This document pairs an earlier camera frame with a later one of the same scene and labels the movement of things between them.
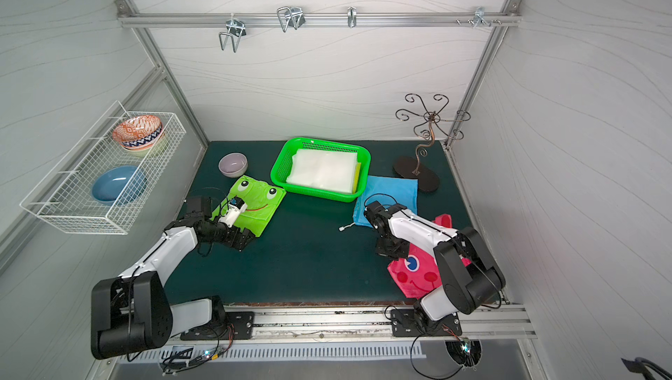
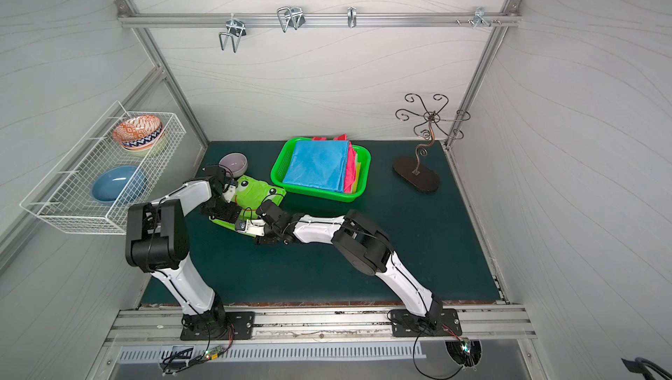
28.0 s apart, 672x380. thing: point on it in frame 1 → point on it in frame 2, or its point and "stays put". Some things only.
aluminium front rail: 360,324 stays put
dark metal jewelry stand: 407,167 stays put
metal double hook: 236,29 stays put
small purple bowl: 233,165 stays put
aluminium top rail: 329,19 stays put
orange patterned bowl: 138,132 stays put
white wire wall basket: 104,182 stays put
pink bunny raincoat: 416,274 → 350,162
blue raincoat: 389,192 → 320,164
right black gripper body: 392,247 → 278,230
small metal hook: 352,17 stays put
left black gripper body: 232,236 → 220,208
